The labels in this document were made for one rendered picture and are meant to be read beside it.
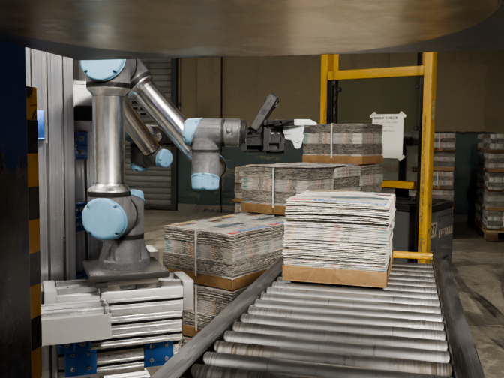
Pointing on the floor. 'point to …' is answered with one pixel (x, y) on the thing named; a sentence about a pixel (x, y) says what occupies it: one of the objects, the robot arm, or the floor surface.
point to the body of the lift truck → (442, 217)
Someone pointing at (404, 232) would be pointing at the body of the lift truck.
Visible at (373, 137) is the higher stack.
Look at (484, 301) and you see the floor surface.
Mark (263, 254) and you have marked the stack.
